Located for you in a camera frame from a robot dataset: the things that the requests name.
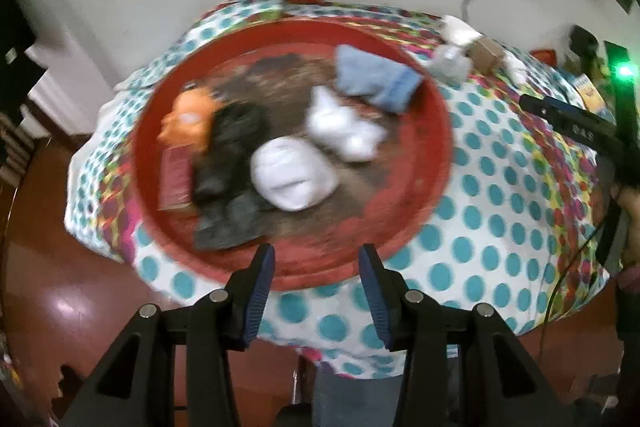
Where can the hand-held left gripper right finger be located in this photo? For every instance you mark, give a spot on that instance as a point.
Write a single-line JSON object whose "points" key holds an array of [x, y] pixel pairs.
{"points": [[376, 294]]}

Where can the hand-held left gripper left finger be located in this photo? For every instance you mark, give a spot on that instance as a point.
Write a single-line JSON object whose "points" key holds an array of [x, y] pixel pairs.
{"points": [[260, 292]]}

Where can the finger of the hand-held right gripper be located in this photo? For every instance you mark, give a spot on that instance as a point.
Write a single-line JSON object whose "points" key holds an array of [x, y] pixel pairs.
{"points": [[565, 119]]}

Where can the round red tray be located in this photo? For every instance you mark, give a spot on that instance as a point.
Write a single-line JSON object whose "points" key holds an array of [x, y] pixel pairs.
{"points": [[390, 207]]}

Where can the white sock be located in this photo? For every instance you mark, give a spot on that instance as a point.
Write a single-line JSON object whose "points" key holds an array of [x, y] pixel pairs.
{"points": [[292, 174]]}

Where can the black cloth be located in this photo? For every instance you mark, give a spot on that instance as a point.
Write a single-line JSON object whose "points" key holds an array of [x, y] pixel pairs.
{"points": [[230, 167]]}

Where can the small red box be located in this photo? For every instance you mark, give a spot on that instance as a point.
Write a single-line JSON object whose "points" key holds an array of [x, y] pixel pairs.
{"points": [[175, 177]]}

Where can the white cloth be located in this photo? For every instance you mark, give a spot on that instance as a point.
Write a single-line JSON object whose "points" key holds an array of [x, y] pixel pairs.
{"points": [[340, 127], [460, 29]]}

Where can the light blue cloth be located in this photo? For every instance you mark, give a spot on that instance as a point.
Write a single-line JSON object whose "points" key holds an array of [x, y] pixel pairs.
{"points": [[372, 77]]}

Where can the person's right forearm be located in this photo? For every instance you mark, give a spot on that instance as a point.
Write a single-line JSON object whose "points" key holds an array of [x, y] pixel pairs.
{"points": [[630, 227]]}

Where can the yellow book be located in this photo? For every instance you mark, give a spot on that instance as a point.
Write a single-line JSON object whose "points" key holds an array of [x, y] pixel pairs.
{"points": [[587, 93]]}

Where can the orange packet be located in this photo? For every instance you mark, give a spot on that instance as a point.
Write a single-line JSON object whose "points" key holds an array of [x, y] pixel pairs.
{"points": [[544, 56]]}

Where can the brown cardboard box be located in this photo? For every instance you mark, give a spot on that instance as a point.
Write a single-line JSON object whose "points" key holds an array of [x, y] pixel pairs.
{"points": [[486, 54]]}

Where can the person's grey pants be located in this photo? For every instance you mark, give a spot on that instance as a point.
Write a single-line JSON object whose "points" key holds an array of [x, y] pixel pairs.
{"points": [[357, 397]]}

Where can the polka-dot tablecloth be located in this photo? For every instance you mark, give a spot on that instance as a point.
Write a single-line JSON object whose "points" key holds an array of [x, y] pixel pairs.
{"points": [[500, 217]]}

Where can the clear plastic bag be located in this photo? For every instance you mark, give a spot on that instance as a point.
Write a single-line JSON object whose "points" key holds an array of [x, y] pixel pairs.
{"points": [[450, 63]]}

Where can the orange toy figure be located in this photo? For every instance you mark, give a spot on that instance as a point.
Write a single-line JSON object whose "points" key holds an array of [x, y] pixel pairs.
{"points": [[190, 119]]}

